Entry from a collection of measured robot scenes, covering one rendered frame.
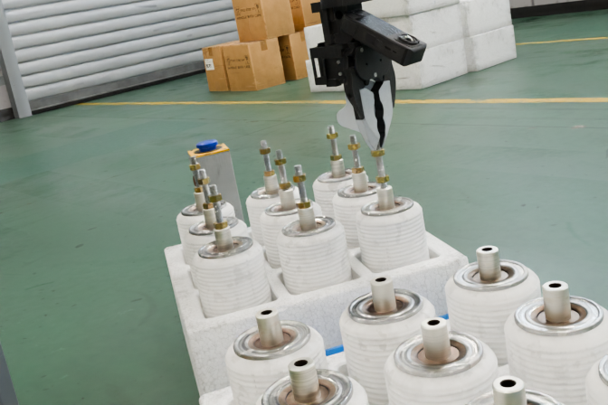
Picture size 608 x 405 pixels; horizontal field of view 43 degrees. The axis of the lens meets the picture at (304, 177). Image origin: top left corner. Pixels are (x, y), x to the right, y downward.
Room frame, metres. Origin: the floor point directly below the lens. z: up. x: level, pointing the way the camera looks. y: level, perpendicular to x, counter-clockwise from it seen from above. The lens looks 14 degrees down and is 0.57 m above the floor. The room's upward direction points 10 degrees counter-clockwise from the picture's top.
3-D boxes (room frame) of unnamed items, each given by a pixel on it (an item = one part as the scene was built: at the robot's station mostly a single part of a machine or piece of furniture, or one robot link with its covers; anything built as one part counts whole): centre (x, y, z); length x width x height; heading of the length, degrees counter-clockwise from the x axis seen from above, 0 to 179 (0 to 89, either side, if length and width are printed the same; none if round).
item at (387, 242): (1.04, -0.11, 0.16); 0.10 x 0.10 x 0.18
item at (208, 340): (1.13, 0.03, 0.09); 0.39 x 0.39 x 0.18; 12
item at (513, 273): (0.74, -0.17, 0.25); 0.08 x 0.08 x 0.01
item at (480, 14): (4.23, -0.99, 0.27); 0.39 x 0.39 x 0.18; 40
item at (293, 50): (5.26, -0.07, 0.15); 0.30 x 0.24 x 0.30; 39
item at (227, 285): (0.99, 0.12, 0.16); 0.10 x 0.10 x 0.18
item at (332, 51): (1.06, -0.09, 0.49); 0.09 x 0.08 x 0.12; 43
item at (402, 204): (1.04, -0.11, 0.25); 0.08 x 0.08 x 0.01
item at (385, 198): (1.04, -0.11, 0.26); 0.02 x 0.02 x 0.03
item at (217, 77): (5.34, 0.35, 0.15); 0.30 x 0.24 x 0.30; 127
